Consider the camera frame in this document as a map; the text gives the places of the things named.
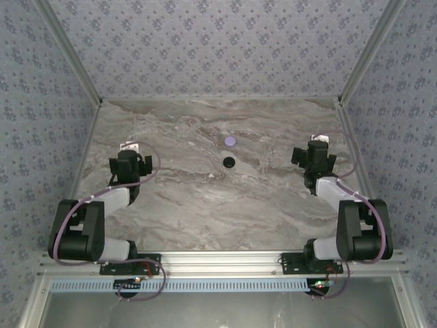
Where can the lilac round charging case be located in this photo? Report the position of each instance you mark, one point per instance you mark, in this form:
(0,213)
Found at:
(231,141)

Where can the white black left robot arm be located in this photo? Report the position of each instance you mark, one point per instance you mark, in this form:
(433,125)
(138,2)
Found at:
(112,198)

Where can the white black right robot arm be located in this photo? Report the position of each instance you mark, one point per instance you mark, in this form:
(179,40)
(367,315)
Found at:
(331,188)

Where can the small LED circuit board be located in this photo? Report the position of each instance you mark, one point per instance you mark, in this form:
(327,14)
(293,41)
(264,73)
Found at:
(136,280)
(322,283)

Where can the silver sheet metal tray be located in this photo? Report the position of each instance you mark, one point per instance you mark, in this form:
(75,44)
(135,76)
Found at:
(218,311)

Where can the aluminium table side rail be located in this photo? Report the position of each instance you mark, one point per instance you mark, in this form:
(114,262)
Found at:
(361,171)
(78,171)

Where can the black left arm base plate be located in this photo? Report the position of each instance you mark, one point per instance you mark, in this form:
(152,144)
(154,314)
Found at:
(150,261)

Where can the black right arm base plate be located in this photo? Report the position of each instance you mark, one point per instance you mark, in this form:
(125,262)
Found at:
(290,264)

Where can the thin aluminium table rail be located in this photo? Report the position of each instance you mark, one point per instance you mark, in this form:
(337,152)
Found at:
(218,99)

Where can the black duct bracket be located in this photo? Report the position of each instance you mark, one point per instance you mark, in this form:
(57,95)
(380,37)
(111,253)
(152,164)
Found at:
(123,286)
(312,290)

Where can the slanted aluminium frame post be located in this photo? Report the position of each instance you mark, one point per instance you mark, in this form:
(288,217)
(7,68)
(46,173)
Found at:
(73,51)
(368,51)

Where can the long aluminium base rail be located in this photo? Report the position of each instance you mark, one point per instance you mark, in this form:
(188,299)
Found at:
(218,263)

